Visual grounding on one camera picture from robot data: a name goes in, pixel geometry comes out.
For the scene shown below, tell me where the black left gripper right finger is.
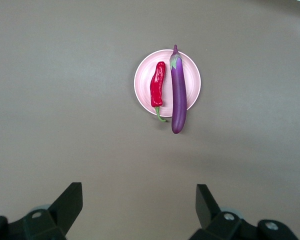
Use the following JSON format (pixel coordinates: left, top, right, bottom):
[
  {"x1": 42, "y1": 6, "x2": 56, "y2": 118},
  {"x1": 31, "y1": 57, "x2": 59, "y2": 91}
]
[{"x1": 189, "y1": 184, "x2": 298, "y2": 240}]

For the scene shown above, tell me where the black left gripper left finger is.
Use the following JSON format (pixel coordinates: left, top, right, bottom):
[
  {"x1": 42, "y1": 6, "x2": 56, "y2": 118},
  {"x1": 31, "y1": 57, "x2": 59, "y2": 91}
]
[{"x1": 0, "y1": 182, "x2": 84, "y2": 240}]

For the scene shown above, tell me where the long purple eggplant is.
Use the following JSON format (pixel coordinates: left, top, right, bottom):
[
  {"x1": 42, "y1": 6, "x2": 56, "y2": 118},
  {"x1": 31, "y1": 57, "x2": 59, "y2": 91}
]
[{"x1": 169, "y1": 44, "x2": 188, "y2": 135}]

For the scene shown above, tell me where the red chili pepper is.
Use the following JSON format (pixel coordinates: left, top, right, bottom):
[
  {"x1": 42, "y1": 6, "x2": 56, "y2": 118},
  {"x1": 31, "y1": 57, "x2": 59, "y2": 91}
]
[{"x1": 149, "y1": 61, "x2": 167, "y2": 123}]

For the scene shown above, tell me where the pink round plate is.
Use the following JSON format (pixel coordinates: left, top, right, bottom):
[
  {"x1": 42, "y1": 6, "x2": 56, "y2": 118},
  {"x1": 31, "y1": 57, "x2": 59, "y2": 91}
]
[{"x1": 133, "y1": 49, "x2": 202, "y2": 118}]

